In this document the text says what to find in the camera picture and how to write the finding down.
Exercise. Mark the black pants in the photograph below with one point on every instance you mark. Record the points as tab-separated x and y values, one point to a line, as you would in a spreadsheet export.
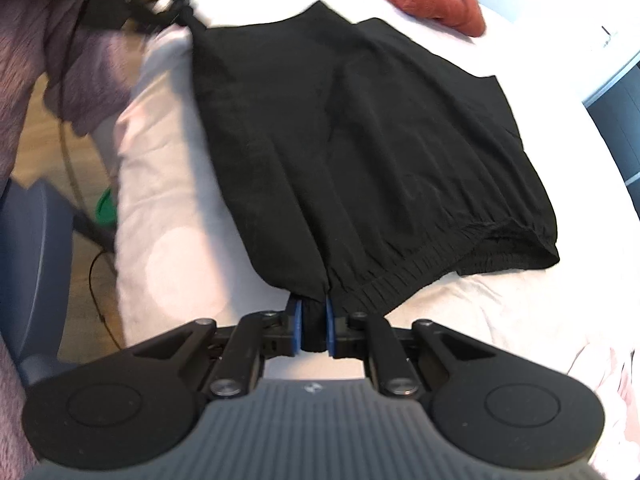
375	160

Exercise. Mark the purple fuzzy robe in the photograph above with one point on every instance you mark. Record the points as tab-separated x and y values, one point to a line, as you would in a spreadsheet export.
15	85

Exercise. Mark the green object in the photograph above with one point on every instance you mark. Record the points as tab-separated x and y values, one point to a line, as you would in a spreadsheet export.
106	207

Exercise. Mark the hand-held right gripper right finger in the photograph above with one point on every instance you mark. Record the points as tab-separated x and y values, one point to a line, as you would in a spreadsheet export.
330	327

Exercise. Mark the blue chair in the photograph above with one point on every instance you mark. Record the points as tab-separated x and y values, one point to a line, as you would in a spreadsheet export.
35	260

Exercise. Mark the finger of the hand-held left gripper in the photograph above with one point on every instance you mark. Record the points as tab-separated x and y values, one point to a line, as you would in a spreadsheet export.
175	10

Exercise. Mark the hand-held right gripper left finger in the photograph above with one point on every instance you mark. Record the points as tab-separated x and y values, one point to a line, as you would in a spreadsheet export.
297	327

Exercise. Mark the pink printed cloth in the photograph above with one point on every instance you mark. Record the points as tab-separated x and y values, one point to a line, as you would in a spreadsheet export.
607	390

